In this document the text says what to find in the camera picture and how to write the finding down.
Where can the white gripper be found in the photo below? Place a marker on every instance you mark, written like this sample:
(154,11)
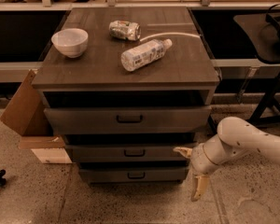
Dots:
(200,160)

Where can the grey drawer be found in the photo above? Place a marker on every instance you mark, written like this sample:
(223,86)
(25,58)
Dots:
(127,120)
(133,175)
(125,153)

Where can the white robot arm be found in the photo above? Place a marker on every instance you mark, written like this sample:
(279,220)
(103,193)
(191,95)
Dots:
(235,138)

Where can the grey top drawer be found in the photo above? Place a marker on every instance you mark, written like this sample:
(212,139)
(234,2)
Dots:
(127,120)

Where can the grey bottom drawer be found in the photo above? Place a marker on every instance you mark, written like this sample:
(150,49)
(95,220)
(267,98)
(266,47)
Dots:
(133,175)

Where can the grey drawer cabinet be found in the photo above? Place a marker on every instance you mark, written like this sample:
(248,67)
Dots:
(184,77)

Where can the clear plastic water bottle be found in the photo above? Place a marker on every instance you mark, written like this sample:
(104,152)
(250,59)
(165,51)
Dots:
(144,54)

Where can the black folding stand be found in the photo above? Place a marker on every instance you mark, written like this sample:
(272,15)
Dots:
(263,31)

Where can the crushed soda can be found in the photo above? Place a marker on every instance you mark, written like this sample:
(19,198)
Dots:
(125,30)

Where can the white bowl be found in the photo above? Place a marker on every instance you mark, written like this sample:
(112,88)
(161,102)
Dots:
(71,42)

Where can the brown cardboard box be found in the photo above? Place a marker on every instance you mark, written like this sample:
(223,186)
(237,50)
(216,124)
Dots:
(25,116)

